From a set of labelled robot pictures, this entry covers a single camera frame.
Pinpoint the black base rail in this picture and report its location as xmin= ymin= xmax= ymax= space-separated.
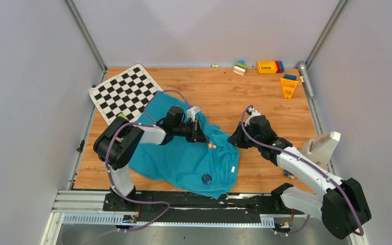
xmin=102 ymin=190 xmax=302 ymax=222

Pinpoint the teal t-shirt garment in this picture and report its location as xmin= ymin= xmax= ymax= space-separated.
xmin=128 ymin=91 xmax=240 ymax=200

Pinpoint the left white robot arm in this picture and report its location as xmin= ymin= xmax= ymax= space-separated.
xmin=93 ymin=106 xmax=209 ymax=211

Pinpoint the white tilted device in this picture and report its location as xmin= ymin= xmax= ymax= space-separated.
xmin=300 ymin=131 xmax=341 ymax=166

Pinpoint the white green blue block stack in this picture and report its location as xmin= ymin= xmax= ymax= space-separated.
xmin=233 ymin=60 xmax=248 ymax=76

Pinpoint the white slotted cable duct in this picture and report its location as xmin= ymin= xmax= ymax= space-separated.
xmin=62 ymin=213 xmax=275 ymax=229

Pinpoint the yellow toy box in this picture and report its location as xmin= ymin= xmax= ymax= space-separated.
xmin=257 ymin=61 xmax=278 ymax=74

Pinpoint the round blue badge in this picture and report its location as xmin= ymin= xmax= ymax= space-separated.
xmin=201 ymin=174 xmax=213 ymax=185

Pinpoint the black white checkerboard mat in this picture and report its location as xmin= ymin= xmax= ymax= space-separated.
xmin=88 ymin=64 xmax=162 ymax=125

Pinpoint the grey metal cylinder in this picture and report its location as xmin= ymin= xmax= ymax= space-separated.
xmin=297 ymin=61 xmax=314 ymax=97

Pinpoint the red blue toy car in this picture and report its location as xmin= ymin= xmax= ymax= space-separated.
xmin=283 ymin=169 xmax=296 ymax=180

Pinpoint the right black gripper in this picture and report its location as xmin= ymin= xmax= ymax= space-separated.
xmin=227 ymin=122 xmax=261 ymax=150

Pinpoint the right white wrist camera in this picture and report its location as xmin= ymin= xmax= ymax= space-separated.
xmin=244 ymin=106 xmax=261 ymax=126

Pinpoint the lime green block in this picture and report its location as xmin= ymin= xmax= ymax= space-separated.
xmin=117 ymin=113 xmax=129 ymax=121

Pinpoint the red blue block pair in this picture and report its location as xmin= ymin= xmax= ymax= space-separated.
xmin=275 ymin=61 xmax=284 ymax=74

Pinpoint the blue flat block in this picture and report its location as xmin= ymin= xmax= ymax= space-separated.
xmin=283 ymin=74 xmax=297 ymax=81

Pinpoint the orange brooch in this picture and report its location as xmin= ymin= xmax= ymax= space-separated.
xmin=208 ymin=142 xmax=217 ymax=149

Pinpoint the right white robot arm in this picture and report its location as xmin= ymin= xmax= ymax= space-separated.
xmin=228 ymin=108 xmax=372 ymax=239

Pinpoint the yellow triangular toy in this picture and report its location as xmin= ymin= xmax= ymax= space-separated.
xmin=280 ymin=78 xmax=299 ymax=99

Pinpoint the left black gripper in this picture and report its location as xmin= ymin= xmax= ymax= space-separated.
xmin=173 ymin=119 xmax=210 ymax=144

